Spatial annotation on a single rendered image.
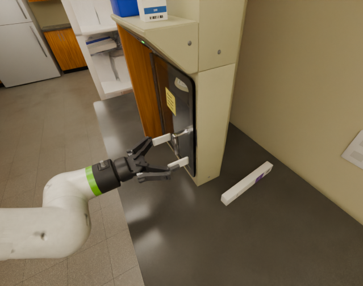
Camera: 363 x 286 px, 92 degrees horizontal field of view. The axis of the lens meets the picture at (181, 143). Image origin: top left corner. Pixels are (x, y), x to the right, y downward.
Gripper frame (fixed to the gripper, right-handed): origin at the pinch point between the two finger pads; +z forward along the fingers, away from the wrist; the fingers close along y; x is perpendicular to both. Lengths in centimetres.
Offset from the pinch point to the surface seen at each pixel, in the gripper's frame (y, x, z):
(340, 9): -7, -34, 49
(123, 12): 15.0, -37.5, -4.1
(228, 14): -5.2, -36.9, 12.7
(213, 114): -5.3, -13.0, 11.1
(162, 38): -5.2, -34.6, -2.4
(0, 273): 55, 115, -133
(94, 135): 195, 115, -47
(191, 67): -5.2, -28.1, 3.7
